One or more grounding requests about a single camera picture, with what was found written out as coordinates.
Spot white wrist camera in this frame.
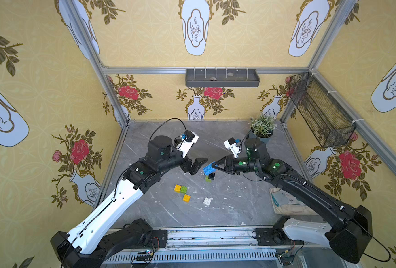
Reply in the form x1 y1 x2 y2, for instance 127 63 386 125
224 137 241 158
174 130 199 158

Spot aluminium front rail frame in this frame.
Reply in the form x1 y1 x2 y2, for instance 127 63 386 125
99 225 356 268

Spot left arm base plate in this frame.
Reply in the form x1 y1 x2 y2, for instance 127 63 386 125
117 229 168 249

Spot circuit board wires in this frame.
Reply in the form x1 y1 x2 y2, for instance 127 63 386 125
130 236 161 265
274 241 310 267

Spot potted plant blue pot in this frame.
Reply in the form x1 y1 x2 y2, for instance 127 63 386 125
250 115 276 144

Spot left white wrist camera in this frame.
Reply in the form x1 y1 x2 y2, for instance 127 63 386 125
174 130 199 158

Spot grey wall shelf tray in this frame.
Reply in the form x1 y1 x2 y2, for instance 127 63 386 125
185 68 260 88

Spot black wire mesh basket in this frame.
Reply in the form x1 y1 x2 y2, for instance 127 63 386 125
287 73 356 147

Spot left circuit board wires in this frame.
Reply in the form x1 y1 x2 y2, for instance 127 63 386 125
130 236 161 265

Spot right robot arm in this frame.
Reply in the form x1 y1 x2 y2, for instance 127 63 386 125
211 137 372 264

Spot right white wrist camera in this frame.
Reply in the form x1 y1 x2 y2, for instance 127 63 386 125
224 137 241 158

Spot white lego brick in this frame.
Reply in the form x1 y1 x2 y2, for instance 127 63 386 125
203 197 212 206

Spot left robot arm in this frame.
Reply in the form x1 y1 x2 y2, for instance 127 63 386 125
50 131 207 268

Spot blue long lego brick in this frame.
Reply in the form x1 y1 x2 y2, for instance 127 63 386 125
203 162 216 175

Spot yellow lego brick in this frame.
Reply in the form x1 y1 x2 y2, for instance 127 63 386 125
182 194 191 203
174 185 181 193

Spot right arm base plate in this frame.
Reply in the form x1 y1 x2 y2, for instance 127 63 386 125
253 227 304 247

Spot right circuit board wires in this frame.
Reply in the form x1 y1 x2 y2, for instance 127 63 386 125
274 241 310 267

